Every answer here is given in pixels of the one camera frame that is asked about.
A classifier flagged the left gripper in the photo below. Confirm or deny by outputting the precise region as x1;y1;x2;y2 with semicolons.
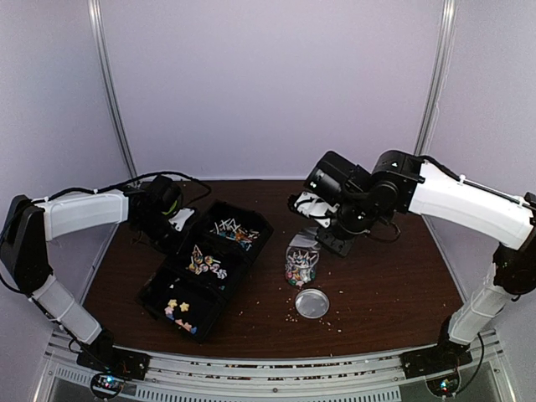
134;211;193;259

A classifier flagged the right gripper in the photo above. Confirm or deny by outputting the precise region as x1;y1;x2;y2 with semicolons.
315;193;380;257

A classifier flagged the metal scoop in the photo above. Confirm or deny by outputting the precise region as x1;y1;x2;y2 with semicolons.
289;227;322;250

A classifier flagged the pile of swirl lollipops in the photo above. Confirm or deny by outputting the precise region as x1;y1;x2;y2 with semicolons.
186;245;228;280

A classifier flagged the clear plastic jar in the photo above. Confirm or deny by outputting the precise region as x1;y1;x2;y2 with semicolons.
285;246;320;288

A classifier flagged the black three-compartment candy tray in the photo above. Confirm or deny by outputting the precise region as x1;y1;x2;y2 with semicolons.
137;200;273;343

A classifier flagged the pile of stick candies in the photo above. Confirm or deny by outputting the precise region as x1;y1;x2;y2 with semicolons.
210;218;260;250

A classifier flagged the pile of star candies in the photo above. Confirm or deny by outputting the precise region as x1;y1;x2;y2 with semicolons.
164;299;198;334

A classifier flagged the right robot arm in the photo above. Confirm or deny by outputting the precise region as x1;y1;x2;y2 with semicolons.
305;150;535;370

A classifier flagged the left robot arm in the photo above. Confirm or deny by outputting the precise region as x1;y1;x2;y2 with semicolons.
1;172;198;372

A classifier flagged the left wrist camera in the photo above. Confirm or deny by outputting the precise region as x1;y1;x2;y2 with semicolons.
168;208;197;232

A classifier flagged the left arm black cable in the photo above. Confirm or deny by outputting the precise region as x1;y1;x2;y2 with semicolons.
37;170;212;209

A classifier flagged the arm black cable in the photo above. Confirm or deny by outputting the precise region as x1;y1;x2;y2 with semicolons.
37;170;212;209
420;155;461;181

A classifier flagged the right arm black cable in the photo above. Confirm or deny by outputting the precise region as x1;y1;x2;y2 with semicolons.
420;155;461;181

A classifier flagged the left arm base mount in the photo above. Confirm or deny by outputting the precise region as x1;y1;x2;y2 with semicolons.
76;328;151;380

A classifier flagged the front aluminium rail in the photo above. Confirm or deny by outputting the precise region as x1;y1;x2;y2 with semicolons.
30;331;519;401

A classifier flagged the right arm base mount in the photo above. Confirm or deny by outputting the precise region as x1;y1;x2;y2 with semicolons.
399;332;472;379

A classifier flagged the left aluminium frame post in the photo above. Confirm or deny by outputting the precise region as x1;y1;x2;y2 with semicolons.
87;0;137;178

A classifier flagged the aluminium frame post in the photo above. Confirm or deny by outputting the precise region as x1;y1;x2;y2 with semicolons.
411;0;458;155
87;0;137;178

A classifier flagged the right aluminium frame post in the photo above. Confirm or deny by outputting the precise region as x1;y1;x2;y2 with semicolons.
411;0;458;155

